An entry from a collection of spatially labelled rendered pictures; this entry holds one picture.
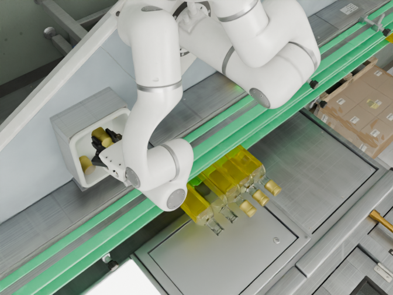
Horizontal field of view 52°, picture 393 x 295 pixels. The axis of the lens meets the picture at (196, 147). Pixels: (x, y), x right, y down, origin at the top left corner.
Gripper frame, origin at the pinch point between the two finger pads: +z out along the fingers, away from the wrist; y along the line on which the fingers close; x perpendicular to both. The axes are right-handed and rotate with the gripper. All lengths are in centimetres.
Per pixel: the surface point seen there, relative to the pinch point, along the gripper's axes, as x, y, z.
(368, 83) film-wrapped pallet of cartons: -230, 402, 121
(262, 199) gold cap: -32, 33, -23
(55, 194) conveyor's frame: -18.5, -14.0, 12.5
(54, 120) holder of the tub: 8.2, -8.3, 5.3
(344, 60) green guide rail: -21, 102, -6
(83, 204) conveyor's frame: -20.4, -9.8, 5.1
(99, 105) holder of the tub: 7.8, 2.5, 3.0
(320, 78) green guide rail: -21, 86, -6
